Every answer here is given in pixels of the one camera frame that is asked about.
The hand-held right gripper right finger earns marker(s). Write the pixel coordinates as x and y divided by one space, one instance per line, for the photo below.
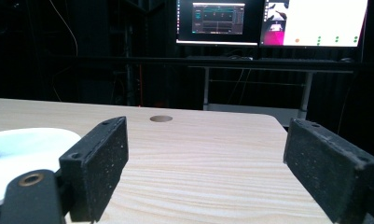
327 165

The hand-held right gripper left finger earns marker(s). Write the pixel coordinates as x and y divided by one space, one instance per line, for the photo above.
96 165

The white plate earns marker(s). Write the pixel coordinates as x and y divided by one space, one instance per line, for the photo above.
23 155

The black desk with metal legs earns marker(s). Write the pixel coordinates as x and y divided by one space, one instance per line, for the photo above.
268 63

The white-screen computer monitor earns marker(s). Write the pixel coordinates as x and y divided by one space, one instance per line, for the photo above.
315 21

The dark-screen computer monitor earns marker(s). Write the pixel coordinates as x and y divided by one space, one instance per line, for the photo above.
218 21

